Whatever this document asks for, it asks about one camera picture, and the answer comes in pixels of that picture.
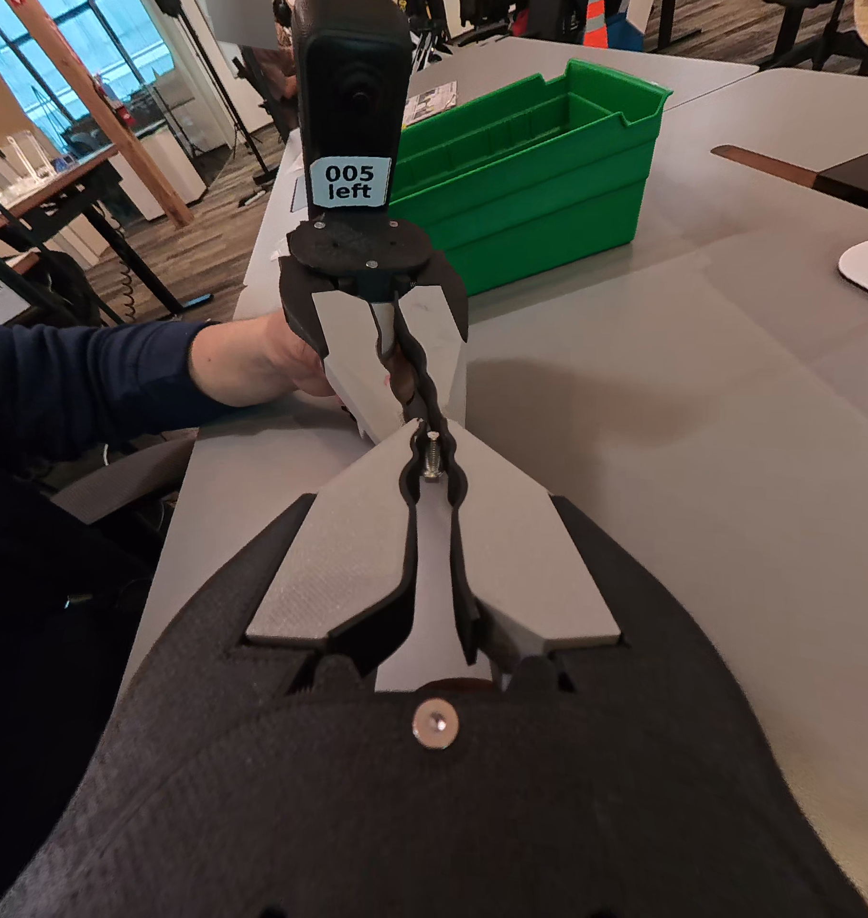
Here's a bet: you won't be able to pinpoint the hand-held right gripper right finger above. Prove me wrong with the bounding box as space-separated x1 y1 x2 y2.
445 422 625 668

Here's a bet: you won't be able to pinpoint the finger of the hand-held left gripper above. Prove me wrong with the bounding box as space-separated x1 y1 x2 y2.
394 283 469 431
312 290 424 444

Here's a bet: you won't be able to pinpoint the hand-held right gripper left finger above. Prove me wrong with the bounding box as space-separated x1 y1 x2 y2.
245 419 422 681

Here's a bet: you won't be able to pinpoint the green plastic bin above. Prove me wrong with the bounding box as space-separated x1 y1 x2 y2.
387 59 673 296

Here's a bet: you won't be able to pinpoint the person's left forearm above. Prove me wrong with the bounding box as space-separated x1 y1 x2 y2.
0 321 277 460

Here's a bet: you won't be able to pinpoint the person's left hand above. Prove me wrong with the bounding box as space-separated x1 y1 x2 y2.
258 308 338 399

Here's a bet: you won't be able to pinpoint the printed leaflet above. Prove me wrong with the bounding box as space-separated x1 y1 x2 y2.
404 81 458 130

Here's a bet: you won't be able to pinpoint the white cabinet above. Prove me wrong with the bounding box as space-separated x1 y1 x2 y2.
111 132 209 222

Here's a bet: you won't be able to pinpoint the black backpack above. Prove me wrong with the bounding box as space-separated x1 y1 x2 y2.
36 251 105 327

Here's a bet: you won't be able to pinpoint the desk with black legs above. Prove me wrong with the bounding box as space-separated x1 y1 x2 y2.
0 143 191 327

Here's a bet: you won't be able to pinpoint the person's torso and legs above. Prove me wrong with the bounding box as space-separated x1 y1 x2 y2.
0 430 170 905

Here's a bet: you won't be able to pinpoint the clear acrylic container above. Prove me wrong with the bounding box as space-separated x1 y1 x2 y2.
4 129 56 189

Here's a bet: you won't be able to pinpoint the wooden post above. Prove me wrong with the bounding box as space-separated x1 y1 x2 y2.
14 0 195 229

